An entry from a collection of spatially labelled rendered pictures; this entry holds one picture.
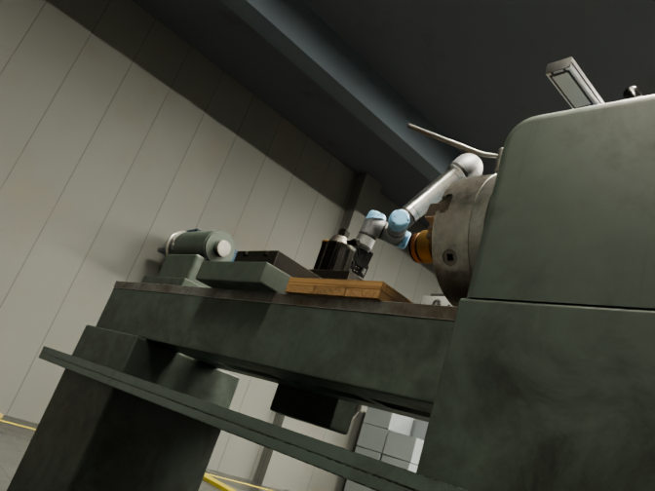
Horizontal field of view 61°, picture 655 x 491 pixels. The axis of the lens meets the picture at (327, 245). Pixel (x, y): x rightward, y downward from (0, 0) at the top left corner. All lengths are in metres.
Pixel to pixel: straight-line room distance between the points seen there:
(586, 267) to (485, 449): 0.32
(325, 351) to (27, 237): 4.00
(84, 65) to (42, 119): 0.62
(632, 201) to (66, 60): 4.89
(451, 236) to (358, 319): 0.26
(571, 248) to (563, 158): 0.18
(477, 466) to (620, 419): 0.21
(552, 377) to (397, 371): 0.32
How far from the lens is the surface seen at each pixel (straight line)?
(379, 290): 1.17
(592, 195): 1.00
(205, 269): 1.60
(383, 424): 6.47
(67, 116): 5.25
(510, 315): 0.95
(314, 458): 0.98
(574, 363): 0.88
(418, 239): 1.36
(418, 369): 1.06
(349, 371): 1.16
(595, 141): 1.06
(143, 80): 5.58
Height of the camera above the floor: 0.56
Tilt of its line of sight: 19 degrees up
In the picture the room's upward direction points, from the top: 19 degrees clockwise
